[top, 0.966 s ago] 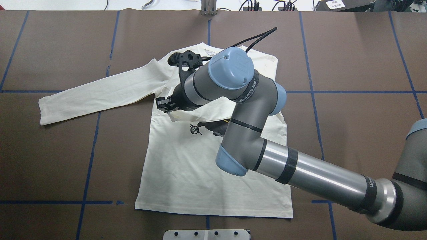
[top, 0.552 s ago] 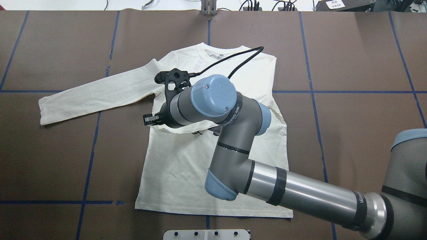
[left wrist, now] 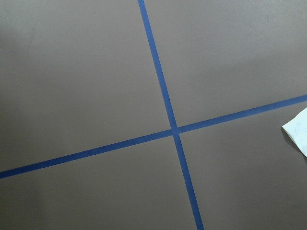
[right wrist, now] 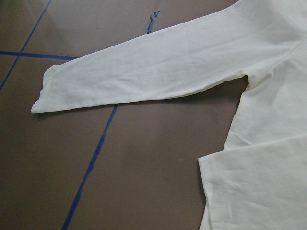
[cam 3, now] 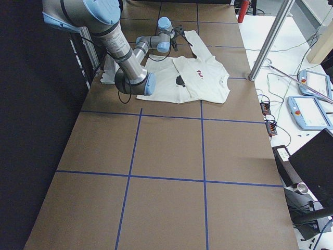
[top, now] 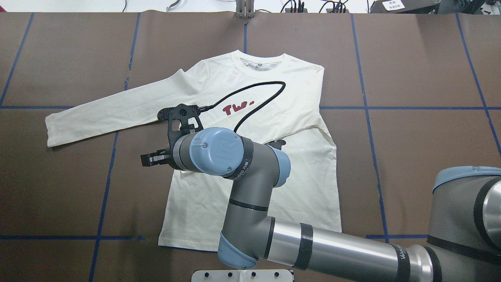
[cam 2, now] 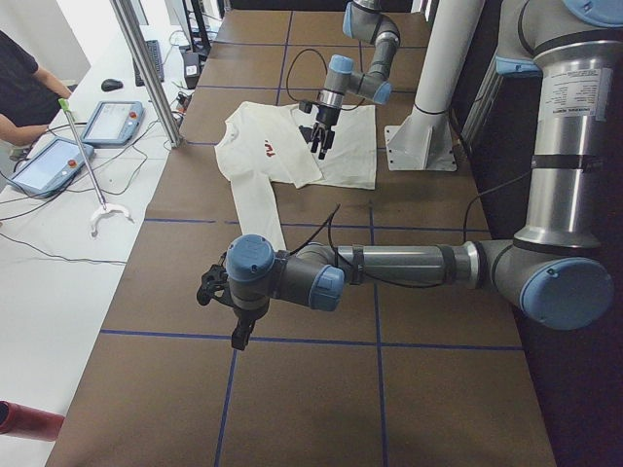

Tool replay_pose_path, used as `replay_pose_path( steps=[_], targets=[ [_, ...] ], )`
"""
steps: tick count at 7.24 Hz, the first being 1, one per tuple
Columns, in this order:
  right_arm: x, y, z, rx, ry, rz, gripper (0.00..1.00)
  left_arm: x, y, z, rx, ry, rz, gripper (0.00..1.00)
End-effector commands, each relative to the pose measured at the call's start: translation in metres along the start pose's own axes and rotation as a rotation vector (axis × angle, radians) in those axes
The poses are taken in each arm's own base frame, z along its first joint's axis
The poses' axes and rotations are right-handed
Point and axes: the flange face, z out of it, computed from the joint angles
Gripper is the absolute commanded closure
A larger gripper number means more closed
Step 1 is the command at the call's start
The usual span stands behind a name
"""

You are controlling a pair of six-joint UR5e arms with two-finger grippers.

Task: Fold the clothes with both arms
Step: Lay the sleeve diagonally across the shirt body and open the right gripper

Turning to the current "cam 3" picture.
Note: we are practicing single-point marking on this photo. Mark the upper orange black adapter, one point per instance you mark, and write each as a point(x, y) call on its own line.
point(265, 107)

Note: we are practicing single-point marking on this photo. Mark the cream long-sleeve Twinkle shirt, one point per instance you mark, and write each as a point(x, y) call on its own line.
point(180, 79)

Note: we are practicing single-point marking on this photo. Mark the lower teach pendant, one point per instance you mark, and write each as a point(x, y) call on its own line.
point(308, 113)

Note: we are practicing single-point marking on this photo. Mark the orange black adapter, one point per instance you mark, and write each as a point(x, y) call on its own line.
point(271, 128)
point(265, 107)

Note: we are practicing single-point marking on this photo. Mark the upper teach pendant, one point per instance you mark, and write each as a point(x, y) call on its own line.
point(317, 81)

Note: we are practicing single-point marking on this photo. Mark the black box with label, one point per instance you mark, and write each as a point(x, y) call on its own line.
point(284, 166)

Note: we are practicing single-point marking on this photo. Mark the aluminium frame post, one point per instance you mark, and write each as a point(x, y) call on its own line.
point(272, 34)

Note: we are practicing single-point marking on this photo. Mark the lower orange black adapter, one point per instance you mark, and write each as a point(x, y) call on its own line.
point(271, 128)

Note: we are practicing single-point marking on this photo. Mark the black monitor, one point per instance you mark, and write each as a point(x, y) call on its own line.
point(313, 163)

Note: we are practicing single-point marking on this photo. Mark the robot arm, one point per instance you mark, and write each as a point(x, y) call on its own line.
point(162, 42)
point(102, 18)

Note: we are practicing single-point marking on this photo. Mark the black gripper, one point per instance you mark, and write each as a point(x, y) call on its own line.
point(175, 39)

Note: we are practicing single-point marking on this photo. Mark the teach pendant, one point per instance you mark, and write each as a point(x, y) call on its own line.
point(308, 113)
point(317, 81)

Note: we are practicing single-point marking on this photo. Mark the aluminium rail column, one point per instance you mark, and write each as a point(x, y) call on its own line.
point(86, 55)

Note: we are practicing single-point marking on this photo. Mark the metal cup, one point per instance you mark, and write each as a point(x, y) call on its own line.
point(301, 188)

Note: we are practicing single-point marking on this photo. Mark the thin metal rod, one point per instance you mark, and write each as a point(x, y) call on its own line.
point(324, 98)

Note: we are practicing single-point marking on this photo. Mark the wooden board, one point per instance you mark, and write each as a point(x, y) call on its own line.
point(322, 47)

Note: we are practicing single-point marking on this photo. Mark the red fire extinguisher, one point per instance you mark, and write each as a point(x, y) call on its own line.
point(243, 10)

